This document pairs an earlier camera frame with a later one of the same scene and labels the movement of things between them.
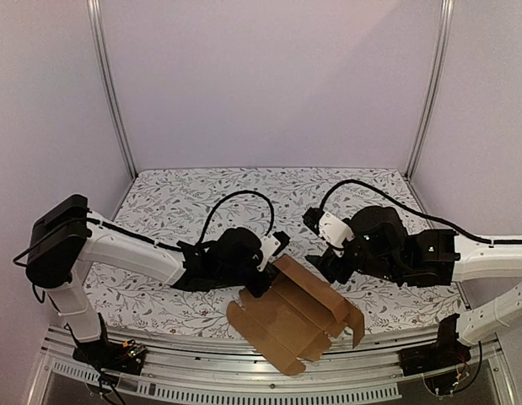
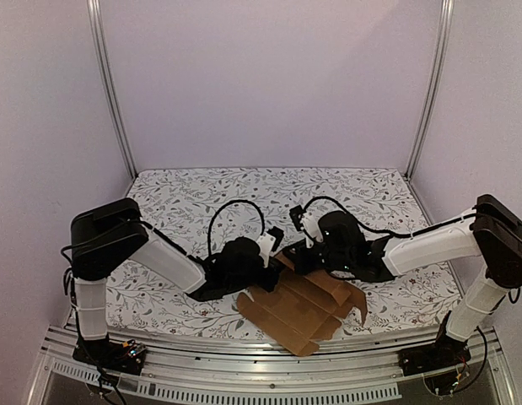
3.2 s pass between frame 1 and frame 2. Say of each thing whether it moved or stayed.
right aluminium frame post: stayed
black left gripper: stayed
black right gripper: moved
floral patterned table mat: stayed
